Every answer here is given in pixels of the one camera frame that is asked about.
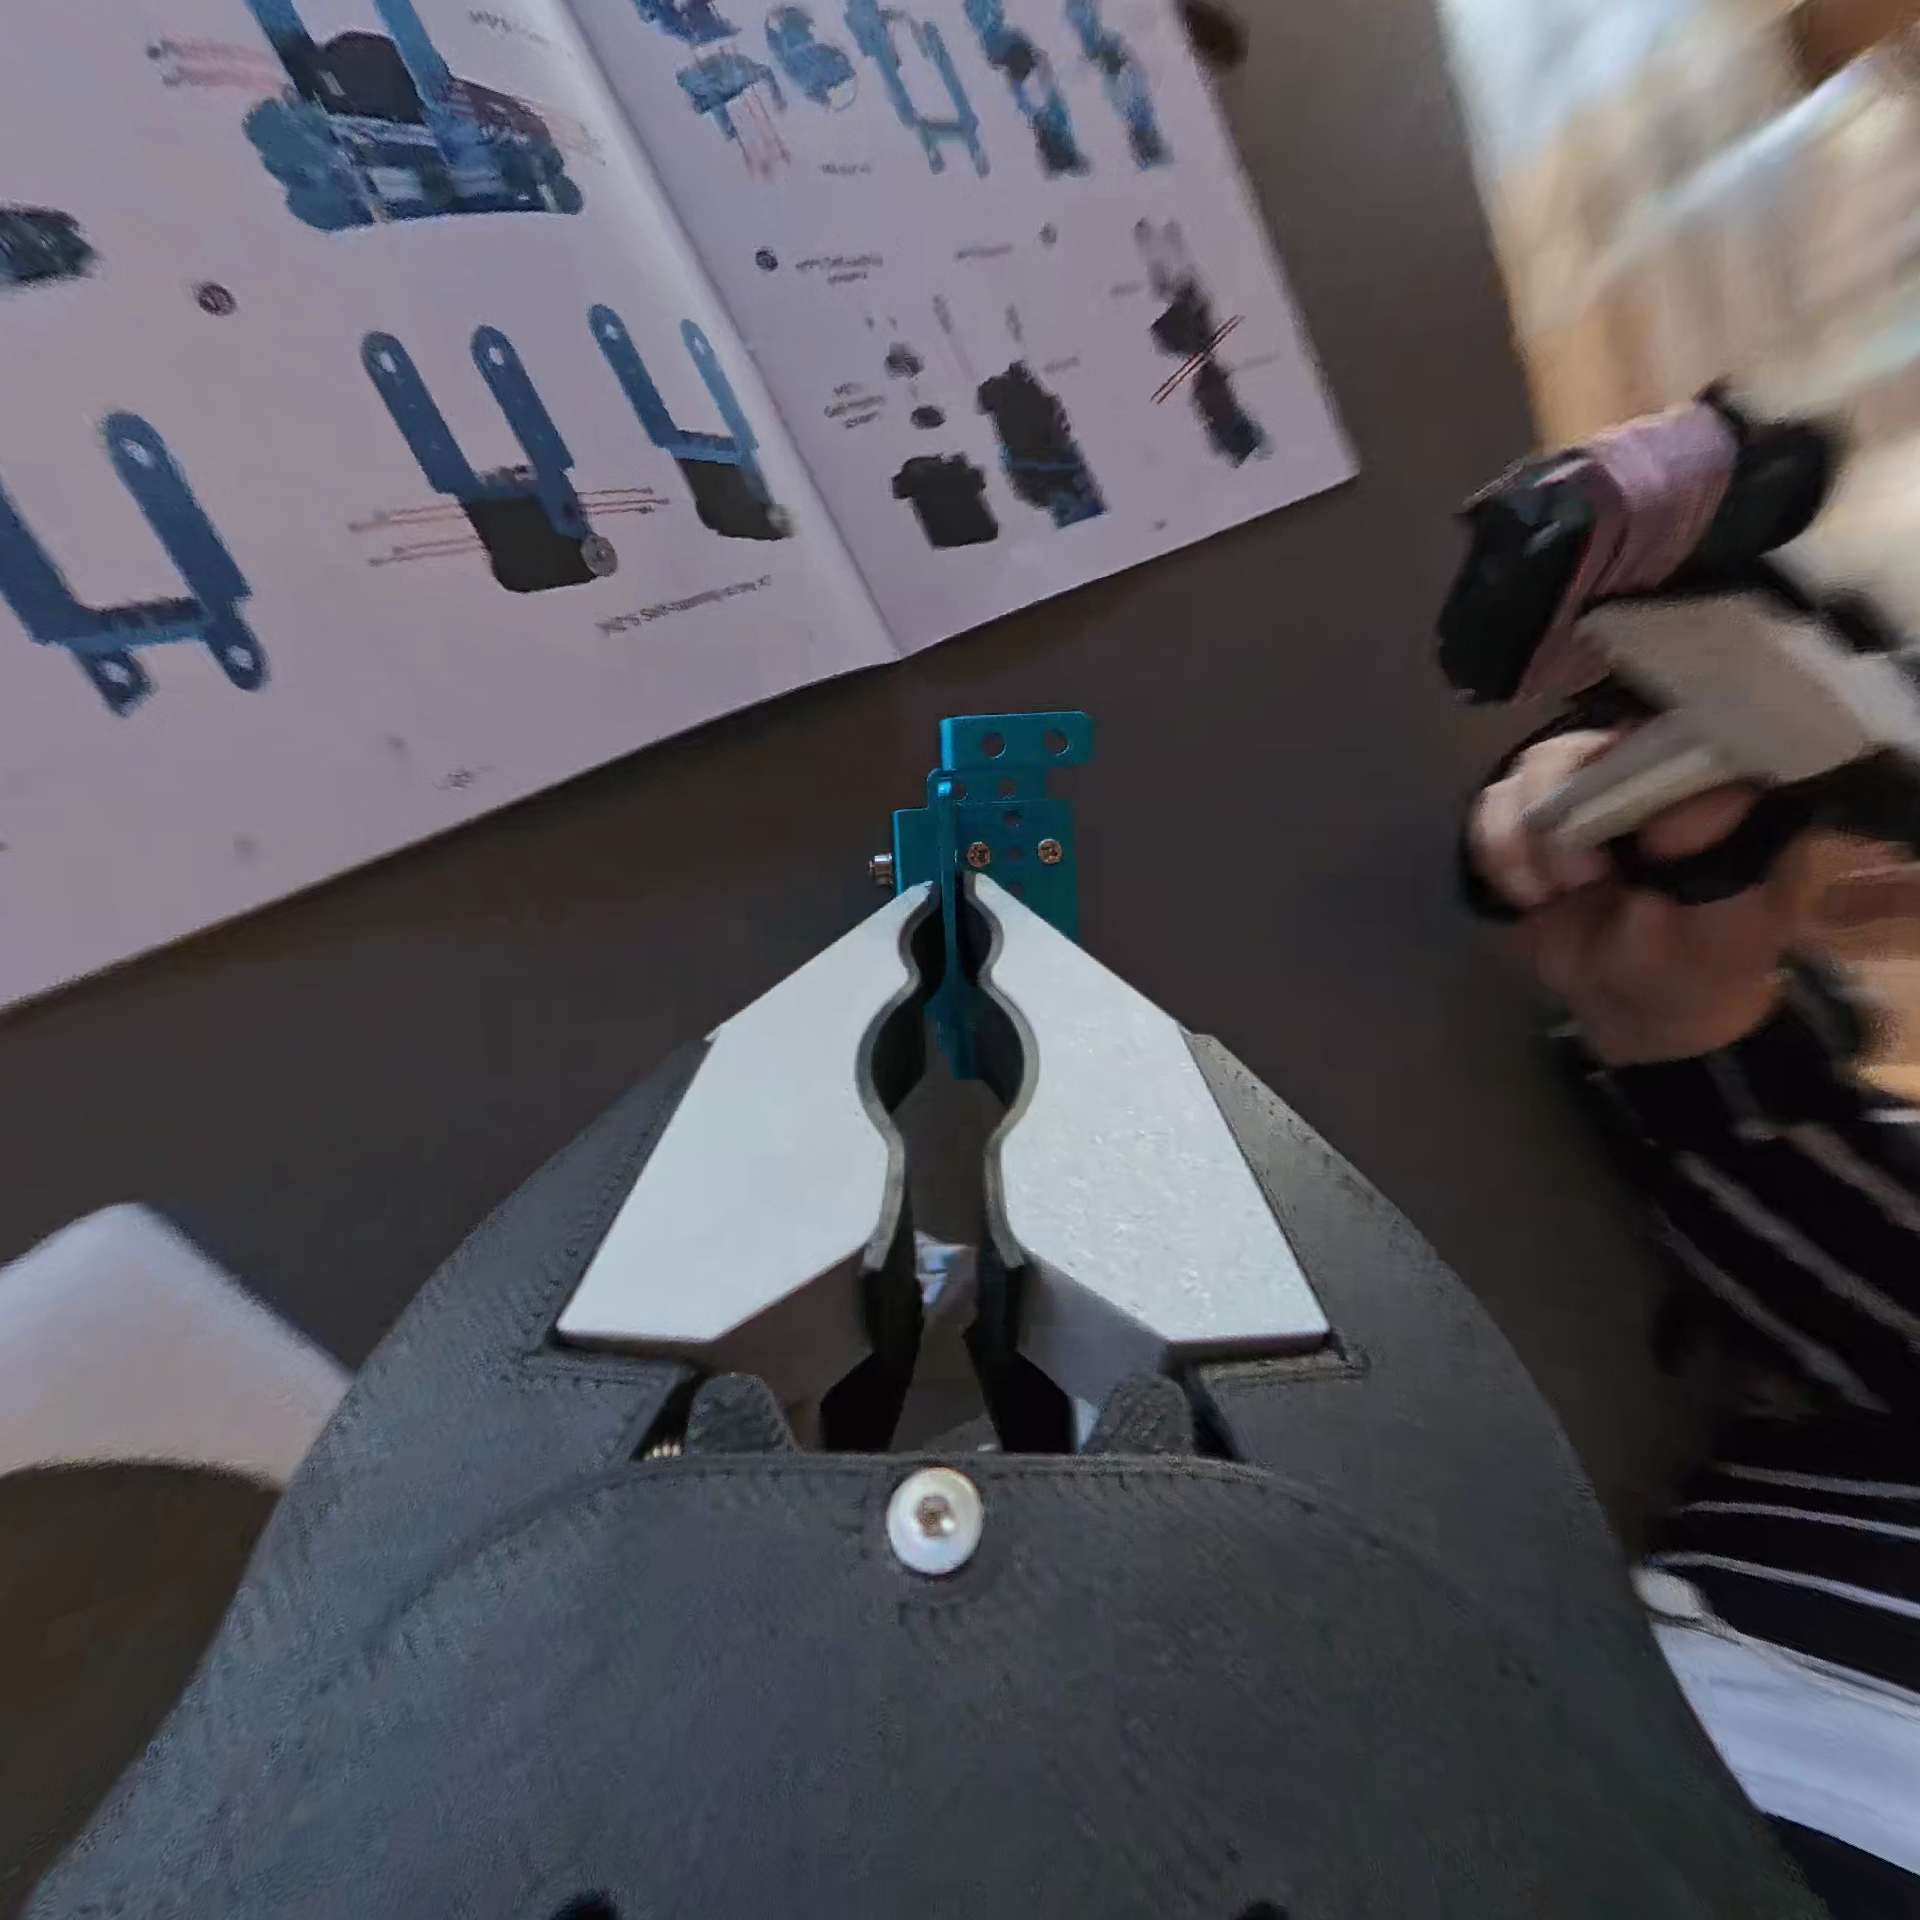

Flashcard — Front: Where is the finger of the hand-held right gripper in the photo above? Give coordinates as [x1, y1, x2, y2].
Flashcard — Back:
[1526, 716, 1806, 847]
[1571, 592, 1920, 787]

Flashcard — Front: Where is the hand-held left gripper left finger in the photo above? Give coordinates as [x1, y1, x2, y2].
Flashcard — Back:
[553, 882, 940, 1452]

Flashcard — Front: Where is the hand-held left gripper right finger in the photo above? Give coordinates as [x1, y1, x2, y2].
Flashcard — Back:
[964, 872, 1336, 1455]

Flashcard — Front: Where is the black servo with striped cable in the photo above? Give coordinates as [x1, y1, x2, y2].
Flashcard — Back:
[1436, 392, 1843, 708]

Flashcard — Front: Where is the blue metal bracket assembly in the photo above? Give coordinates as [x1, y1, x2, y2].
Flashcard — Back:
[864, 710, 1095, 1079]

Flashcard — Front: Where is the dark desk with wooden edge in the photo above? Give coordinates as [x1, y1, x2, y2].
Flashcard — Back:
[0, 0, 1711, 1920]

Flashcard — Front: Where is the person's right hand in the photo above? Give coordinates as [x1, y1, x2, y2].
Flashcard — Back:
[1461, 735, 1820, 1071]

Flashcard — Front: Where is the person's striped black shirt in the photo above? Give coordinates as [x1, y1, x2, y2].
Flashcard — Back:
[1552, 961, 1920, 1920]

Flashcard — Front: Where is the white foam square with hole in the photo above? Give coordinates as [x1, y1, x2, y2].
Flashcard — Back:
[0, 1200, 357, 1490]

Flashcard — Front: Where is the open instruction booklet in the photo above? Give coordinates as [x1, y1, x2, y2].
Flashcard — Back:
[0, 0, 1363, 1013]

